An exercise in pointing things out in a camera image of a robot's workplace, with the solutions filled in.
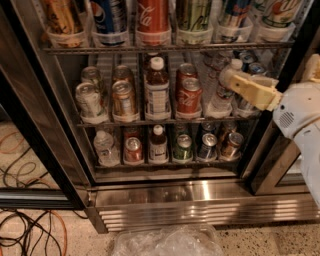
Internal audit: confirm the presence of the brown tea bottle shelf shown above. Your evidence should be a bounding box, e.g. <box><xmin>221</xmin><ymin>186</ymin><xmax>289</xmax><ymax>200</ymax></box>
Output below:
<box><xmin>149</xmin><ymin>125</ymin><xmax>167</xmax><ymax>163</ymax></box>
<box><xmin>144</xmin><ymin>57</ymin><xmax>170</xmax><ymax>120</ymax></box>

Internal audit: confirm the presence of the clear plastic bag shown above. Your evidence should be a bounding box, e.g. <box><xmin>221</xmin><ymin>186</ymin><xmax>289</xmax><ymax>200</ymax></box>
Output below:
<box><xmin>111</xmin><ymin>224</ymin><xmax>224</xmax><ymax>256</ymax></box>

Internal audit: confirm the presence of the slim silver can middle rear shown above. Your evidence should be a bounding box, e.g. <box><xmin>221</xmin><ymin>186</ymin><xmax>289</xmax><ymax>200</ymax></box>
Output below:
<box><xmin>239</xmin><ymin>51</ymin><xmax>257</xmax><ymax>64</ymax></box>

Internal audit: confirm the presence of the gold can bottom shelf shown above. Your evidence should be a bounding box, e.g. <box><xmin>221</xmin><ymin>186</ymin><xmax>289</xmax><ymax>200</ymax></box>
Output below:
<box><xmin>220</xmin><ymin>132</ymin><xmax>244</xmax><ymax>161</ymax></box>

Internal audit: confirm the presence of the orange can middle shelf rear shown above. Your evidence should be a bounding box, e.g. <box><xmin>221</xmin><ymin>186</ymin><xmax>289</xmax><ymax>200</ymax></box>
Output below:
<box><xmin>112</xmin><ymin>65</ymin><xmax>134</xmax><ymax>84</ymax></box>

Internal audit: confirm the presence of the brown tea bottle middle shelf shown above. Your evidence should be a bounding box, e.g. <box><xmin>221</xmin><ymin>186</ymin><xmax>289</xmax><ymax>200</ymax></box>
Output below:
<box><xmin>144</xmin><ymin>57</ymin><xmax>170</xmax><ymax>120</ymax></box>

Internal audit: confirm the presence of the red Coke can middle rear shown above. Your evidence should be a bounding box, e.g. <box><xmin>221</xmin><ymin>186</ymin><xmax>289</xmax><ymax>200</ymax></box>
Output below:
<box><xmin>176</xmin><ymin>63</ymin><xmax>198</xmax><ymax>83</ymax></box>

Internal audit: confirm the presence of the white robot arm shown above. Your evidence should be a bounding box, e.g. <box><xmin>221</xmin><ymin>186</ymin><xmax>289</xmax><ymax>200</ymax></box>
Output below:
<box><xmin>221</xmin><ymin>54</ymin><xmax>320</xmax><ymax>207</ymax></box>

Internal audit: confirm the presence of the green can bottom shelf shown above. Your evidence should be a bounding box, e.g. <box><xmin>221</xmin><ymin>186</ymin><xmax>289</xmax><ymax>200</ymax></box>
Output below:
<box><xmin>173</xmin><ymin>134</ymin><xmax>192</xmax><ymax>161</ymax></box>

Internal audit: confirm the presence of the blue Red Bull can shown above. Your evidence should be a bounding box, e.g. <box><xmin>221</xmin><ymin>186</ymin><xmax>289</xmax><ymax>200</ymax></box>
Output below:
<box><xmin>218</xmin><ymin>0</ymin><xmax>251</xmax><ymax>43</ymax></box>

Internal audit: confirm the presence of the green can shelf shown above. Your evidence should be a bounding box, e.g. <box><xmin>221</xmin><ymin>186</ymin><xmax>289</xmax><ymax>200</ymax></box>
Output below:
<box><xmin>173</xmin><ymin>134</ymin><xmax>192</xmax><ymax>161</ymax></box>
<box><xmin>175</xmin><ymin>0</ymin><xmax>212</xmax><ymax>45</ymax></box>

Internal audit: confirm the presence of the red Coca-Cola can top shelf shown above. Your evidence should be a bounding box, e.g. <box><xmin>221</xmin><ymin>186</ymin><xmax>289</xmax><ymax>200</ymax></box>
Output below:
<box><xmin>137</xmin><ymin>0</ymin><xmax>169</xmax><ymax>46</ymax></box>

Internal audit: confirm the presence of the yellow tea can top shelf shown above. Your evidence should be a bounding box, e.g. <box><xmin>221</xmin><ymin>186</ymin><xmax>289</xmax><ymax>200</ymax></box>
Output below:
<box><xmin>42</xmin><ymin>0</ymin><xmax>84</xmax><ymax>48</ymax></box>

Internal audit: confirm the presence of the slim silver can middle front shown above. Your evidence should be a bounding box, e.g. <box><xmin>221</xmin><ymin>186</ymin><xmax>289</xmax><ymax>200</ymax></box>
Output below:
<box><xmin>237</xmin><ymin>96</ymin><xmax>256</xmax><ymax>111</ymax></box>

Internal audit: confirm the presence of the blue Pepsi can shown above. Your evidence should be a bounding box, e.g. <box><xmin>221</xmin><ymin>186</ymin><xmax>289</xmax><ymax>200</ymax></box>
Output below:
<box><xmin>90</xmin><ymin>0</ymin><xmax>127</xmax><ymax>46</ymax></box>

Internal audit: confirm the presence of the orange can shelf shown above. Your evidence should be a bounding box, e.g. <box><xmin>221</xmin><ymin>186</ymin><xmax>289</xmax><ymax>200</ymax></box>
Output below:
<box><xmin>112</xmin><ymin>65</ymin><xmax>134</xmax><ymax>84</ymax></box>
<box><xmin>112</xmin><ymin>80</ymin><xmax>137</xmax><ymax>122</ymax></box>

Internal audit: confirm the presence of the blue can bottom shelf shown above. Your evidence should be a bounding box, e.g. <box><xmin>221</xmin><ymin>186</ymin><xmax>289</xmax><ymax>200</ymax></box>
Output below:
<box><xmin>197</xmin><ymin>133</ymin><xmax>217</xmax><ymax>161</ymax></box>

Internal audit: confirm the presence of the clear water bottle bottom shelf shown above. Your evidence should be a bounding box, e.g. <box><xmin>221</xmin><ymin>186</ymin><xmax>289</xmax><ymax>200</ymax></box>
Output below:
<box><xmin>94</xmin><ymin>130</ymin><xmax>120</xmax><ymax>167</ymax></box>

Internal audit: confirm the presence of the red coke can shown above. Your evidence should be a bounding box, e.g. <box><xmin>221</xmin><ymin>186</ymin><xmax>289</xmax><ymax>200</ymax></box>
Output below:
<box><xmin>176</xmin><ymin>78</ymin><xmax>202</xmax><ymax>119</ymax></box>
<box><xmin>176</xmin><ymin>63</ymin><xmax>198</xmax><ymax>83</ymax></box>

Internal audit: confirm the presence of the green can top shelf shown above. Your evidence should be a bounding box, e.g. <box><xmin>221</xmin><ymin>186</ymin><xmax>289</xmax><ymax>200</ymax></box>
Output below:
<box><xmin>175</xmin><ymin>0</ymin><xmax>212</xmax><ymax>45</ymax></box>

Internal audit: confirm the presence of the red can bottom shelf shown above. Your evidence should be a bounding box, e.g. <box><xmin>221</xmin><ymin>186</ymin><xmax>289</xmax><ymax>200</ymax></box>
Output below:
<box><xmin>124</xmin><ymin>137</ymin><xmax>143</xmax><ymax>163</ymax></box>

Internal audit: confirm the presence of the brown tea bottle bottom shelf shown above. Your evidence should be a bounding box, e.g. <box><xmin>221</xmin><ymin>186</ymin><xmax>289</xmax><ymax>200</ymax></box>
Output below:
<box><xmin>149</xmin><ymin>125</ymin><xmax>167</xmax><ymax>163</ymax></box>

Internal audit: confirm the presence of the silver can shelf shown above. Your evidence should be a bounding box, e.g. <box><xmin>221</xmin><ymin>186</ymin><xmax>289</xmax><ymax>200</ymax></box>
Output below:
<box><xmin>81</xmin><ymin>66</ymin><xmax>101</xmax><ymax>87</ymax></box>
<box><xmin>75</xmin><ymin>82</ymin><xmax>108</xmax><ymax>124</ymax></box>

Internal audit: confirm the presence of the slim silver can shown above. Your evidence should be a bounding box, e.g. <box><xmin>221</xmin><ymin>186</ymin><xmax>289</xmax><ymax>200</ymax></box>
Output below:
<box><xmin>237</xmin><ymin>96</ymin><xmax>256</xmax><ymax>111</ymax></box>
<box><xmin>239</xmin><ymin>51</ymin><xmax>257</xmax><ymax>64</ymax></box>
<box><xmin>248</xmin><ymin>62</ymin><xmax>267</xmax><ymax>75</ymax></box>

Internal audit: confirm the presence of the clear water bottle middle rear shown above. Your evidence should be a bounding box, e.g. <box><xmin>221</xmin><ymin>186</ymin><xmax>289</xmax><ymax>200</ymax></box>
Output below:
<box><xmin>203</xmin><ymin>51</ymin><xmax>233</xmax><ymax>79</ymax></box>

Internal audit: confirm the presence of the orange can middle shelf front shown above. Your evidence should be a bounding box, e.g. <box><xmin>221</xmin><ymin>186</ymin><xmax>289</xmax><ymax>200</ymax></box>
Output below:
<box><xmin>112</xmin><ymin>80</ymin><xmax>137</xmax><ymax>122</ymax></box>

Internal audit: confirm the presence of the stainless steel display fridge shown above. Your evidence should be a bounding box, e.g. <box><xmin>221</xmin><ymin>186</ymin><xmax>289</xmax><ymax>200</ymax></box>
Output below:
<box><xmin>0</xmin><ymin>0</ymin><xmax>320</xmax><ymax>233</ymax></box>

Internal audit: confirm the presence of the silver can middle shelf front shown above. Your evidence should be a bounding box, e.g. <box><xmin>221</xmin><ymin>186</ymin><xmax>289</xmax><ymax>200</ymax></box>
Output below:
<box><xmin>75</xmin><ymin>82</ymin><xmax>108</xmax><ymax>124</ymax></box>

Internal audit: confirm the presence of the clear water bottle middle front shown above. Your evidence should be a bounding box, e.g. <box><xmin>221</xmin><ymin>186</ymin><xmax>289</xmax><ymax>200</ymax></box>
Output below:
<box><xmin>207</xmin><ymin>59</ymin><xmax>243</xmax><ymax>118</ymax></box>

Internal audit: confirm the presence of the silver can middle shelf rear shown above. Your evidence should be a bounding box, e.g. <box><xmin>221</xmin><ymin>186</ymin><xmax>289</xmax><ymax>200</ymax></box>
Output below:
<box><xmin>81</xmin><ymin>66</ymin><xmax>101</xmax><ymax>87</ymax></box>

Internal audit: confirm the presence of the black cable on floor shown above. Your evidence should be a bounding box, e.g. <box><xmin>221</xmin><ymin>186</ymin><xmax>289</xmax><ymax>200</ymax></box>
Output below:
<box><xmin>0</xmin><ymin>146</ymin><xmax>88</xmax><ymax>256</ymax></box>

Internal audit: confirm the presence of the orange cable on floor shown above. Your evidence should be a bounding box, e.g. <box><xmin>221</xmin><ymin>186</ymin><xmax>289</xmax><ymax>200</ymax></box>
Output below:
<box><xmin>0</xmin><ymin>130</ymin><xmax>68</xmax><ymax>256</ymax></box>

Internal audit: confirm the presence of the red Coke can middle front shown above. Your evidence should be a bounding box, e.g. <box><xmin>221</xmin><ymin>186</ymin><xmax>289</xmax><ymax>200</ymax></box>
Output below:
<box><xmin>176</xmin><ymin>78</ymin><xmax>202</xmax><ymax>119</ymax></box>

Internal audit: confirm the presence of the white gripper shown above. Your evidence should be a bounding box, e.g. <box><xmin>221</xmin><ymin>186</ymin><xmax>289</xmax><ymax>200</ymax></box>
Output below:
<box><xmin>219</xmin><ymin>54</ymin><xmax>320</xmax><ymax>139</ymax></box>

